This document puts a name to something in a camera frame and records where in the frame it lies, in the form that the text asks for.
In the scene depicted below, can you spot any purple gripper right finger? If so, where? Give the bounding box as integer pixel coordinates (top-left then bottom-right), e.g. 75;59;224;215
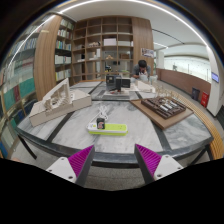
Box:
134;144;183;184

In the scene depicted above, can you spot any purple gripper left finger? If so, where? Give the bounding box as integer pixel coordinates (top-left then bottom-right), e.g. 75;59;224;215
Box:
47;145;95;187

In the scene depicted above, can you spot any black charger plug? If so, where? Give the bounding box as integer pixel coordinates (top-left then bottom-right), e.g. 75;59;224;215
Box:
97;118;105;129

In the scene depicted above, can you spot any brown wooden model board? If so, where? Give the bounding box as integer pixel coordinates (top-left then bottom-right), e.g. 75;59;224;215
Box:
130;97;193;130

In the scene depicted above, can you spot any white green power strip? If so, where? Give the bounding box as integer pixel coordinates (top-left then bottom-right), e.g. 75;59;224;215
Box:
87;122;128;136

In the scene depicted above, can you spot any white architectural model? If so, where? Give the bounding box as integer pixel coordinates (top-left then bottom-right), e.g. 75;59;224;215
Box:
29;79;92;127

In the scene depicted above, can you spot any small white model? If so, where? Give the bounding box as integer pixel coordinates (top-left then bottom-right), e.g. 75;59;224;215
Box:
135;80;155;93

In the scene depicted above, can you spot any dark bin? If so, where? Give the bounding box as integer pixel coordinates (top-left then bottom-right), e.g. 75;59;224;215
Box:
191;87;200;101

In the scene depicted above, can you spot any red bin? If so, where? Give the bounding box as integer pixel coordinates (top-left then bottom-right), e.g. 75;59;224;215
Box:
201;91;209;107

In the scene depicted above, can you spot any seated person dark shirt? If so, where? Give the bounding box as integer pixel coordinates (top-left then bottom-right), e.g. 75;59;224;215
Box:
131;60;151;82

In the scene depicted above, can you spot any wooden bookshelf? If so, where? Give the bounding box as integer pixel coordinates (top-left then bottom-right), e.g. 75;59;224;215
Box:
53;15;155;85

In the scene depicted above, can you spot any white power strip cable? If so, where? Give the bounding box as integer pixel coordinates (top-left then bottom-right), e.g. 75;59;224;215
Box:
97;103;110;125

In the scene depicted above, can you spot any wall screen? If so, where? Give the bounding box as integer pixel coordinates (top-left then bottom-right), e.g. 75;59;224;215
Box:
211;72;219;83

